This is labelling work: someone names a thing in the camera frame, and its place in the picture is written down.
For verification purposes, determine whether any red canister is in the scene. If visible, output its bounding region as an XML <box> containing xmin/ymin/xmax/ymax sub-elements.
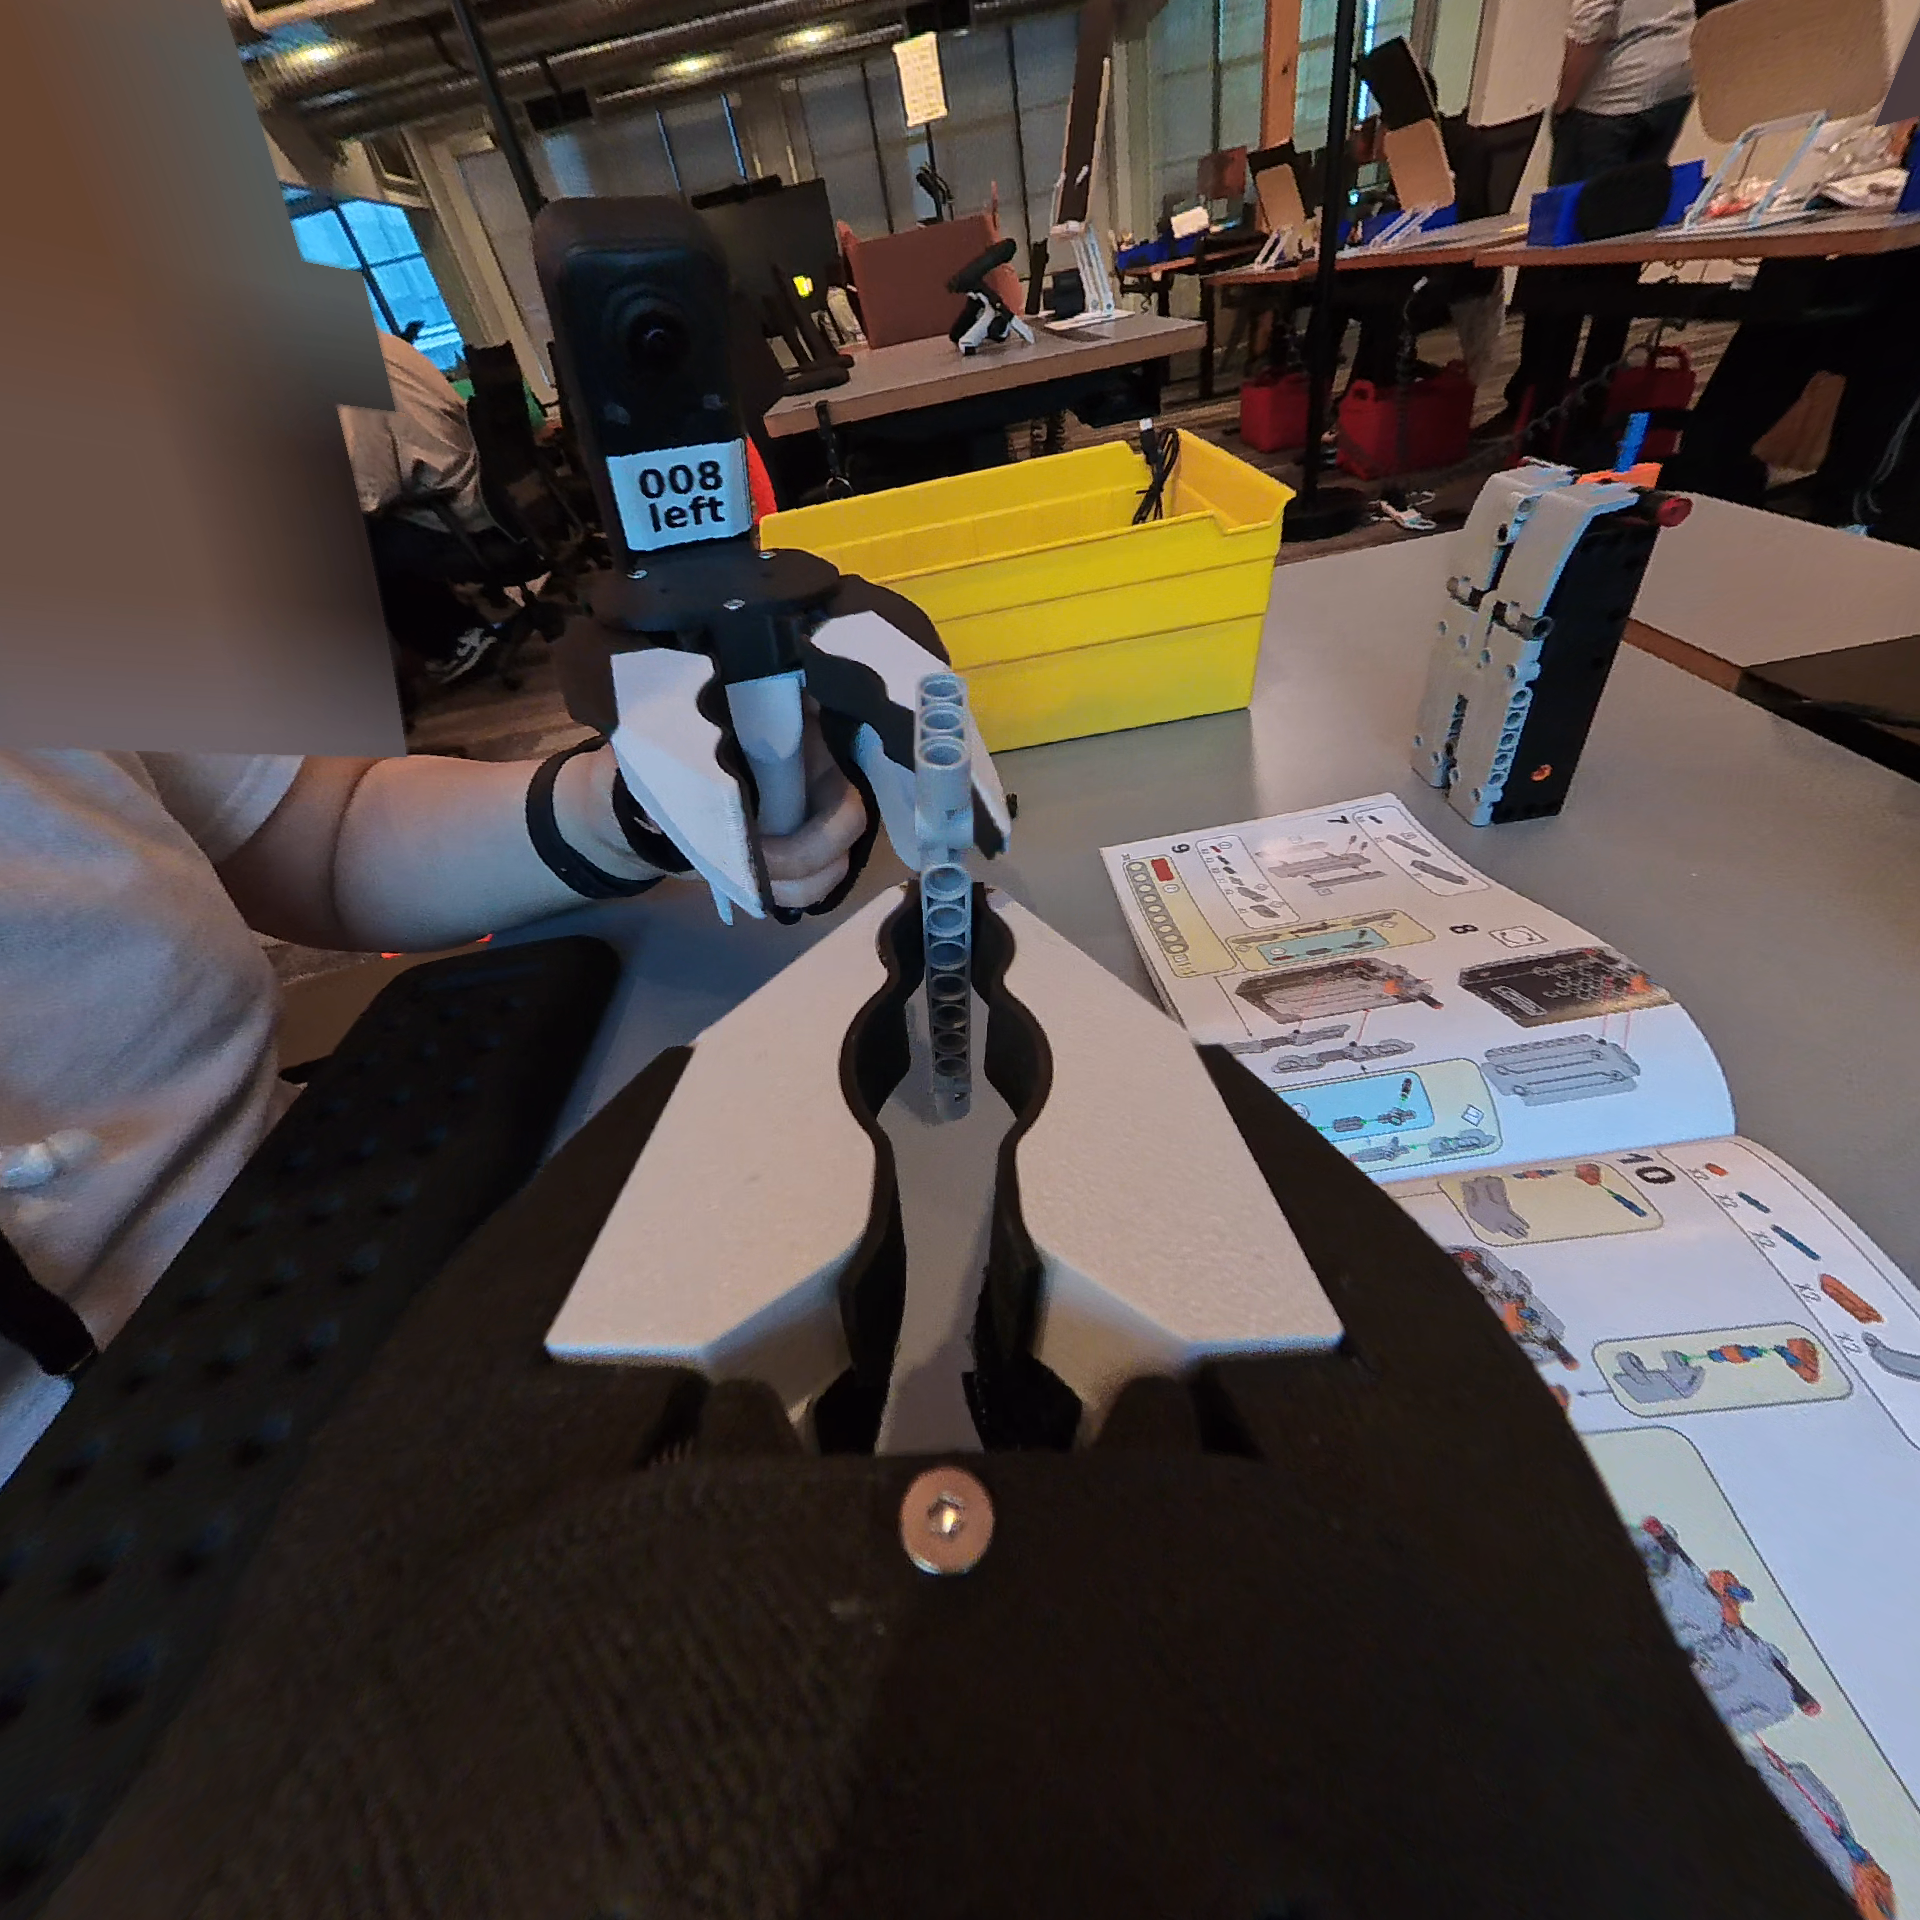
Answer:
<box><xmin>1236</xmin><ymin>370</ymin><xmax>1336</xmax><ymax>453</ymax></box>
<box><xmin>1603</xmin><ymin>346</ymin><xmax>1700</xmax><ymax>457</ymax></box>
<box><xmin>1336</xmin><ymin>360</ymin><xmax>1477</xmax><ymax>484</ymax></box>

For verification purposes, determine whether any computer monitor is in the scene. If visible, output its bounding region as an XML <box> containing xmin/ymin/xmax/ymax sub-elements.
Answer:
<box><xmin>689</xmin><ymin>180</ymin><xmax>838</xmax><ymax>303</ymax></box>

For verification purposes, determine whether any black office chair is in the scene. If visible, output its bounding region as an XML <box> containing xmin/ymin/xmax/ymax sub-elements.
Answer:
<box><xmin>459</xmin><ymin>341</ymin><xmax>603</xmax><ymax>602</ymax></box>

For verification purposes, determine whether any brown cardboard box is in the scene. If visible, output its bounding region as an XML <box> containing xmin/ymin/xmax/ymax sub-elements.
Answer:
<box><xmin>839</xmin><ymin>215</ymin><xmax>1032</xmax><ymax>351</ymax></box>

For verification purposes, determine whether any open instruction manual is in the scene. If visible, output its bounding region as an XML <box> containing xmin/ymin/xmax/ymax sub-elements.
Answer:
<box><xmin>1096</xmin><ymin>792</ymin><xmax>1920</xmax><ymax>1920</ymax></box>

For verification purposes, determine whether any grey beam with end connector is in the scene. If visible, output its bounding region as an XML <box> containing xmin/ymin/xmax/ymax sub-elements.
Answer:
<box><xmin>915</xmin><ymin>673</ymin><xmax>986</xmax><ymax>1124</ymax></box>

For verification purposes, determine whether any black and grey brick assembly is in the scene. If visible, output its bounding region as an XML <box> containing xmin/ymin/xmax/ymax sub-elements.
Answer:
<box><xmin>1409</xmin><ymin>460</ymin><xmax>1692</xmax><ymax>830</ymax></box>

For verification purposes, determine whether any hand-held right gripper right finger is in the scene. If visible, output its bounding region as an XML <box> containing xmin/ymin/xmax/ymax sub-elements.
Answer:
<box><xmin>975</xmin><ymin>886</ymin><xmax>1343</xmax><ymax>1447</ymax></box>

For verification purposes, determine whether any clear acrylic stand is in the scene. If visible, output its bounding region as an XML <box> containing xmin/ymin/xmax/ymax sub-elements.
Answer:
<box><xmin>1045</xmin><ymin>215</ymin><xmax>1138</xmax><ymax>324</ymax></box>

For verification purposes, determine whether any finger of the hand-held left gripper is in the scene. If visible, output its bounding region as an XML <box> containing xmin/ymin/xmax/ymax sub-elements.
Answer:
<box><xmin>807</xmin><ymin>602</ymin><xmax>1017</xmax><ymax>867</ymax></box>
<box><xmin>605</xmin><ymin>644</ymin><xmax>774</xmax><ymax>924</ymax></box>

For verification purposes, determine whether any black floor pole stand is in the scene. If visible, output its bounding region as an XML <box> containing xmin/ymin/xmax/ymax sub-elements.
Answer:
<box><xmin>1288</xmin><ymin>0</ymin><xmax>1409</xmax><ymax>545</ymax></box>

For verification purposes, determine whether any grey office desk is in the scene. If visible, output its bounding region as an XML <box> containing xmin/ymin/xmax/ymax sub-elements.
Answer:
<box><xmin>755</xmin><ymin>313</ymin><xmax>1210</xmax><ymax>451</ymax></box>

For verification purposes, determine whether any person's left forearm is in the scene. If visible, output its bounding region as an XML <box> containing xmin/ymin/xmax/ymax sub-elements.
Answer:
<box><xmin>222</xmin><ymin>752</ymin><xmax>603</xmax><ymax>949</ymax></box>

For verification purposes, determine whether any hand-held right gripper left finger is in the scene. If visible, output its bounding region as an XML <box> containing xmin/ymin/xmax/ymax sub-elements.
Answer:
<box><xmin>543</xmin><ymin>886</ymin><xmax>919</xmax><ymax>1447</ymax></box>

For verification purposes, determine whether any blue storage bin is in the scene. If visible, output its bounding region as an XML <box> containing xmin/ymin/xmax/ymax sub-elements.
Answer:
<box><xmin>1529</xmin><ymin>155</ymin><xmax>1705</xmax><ymax>247</ymax></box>

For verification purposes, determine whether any person's left hand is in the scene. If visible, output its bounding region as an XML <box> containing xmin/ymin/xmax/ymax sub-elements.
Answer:
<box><xmin>765</xmin><ymin>777</ymin><xmax>874</xmax><ymax>921</ymax></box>

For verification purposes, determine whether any long brown-edged desk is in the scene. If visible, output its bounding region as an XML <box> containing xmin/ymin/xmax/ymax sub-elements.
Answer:
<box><xmin>1204</xmin><ymin>210</ymin><xmax>1920</xmax><ymax>303</ymax></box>

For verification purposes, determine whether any black and white handheld device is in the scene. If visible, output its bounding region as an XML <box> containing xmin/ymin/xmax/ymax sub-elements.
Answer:
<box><xmin>946</xmin><ymin>240</ymin><xmax>1040</xmax><ymax>359</ymax></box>

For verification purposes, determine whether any yellow storage bin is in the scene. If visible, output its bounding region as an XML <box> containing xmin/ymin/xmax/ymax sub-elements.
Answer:
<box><xmin>760</xmin><ymin>433</ymin><xmax>1293</xmax><ymax>754</ymax></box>

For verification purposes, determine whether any black perforated pad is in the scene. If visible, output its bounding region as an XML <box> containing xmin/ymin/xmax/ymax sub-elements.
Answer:
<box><xmin>0</xmin><ymin>939</ymin><xmax>625</xmax><ymax>1920</ymax></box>

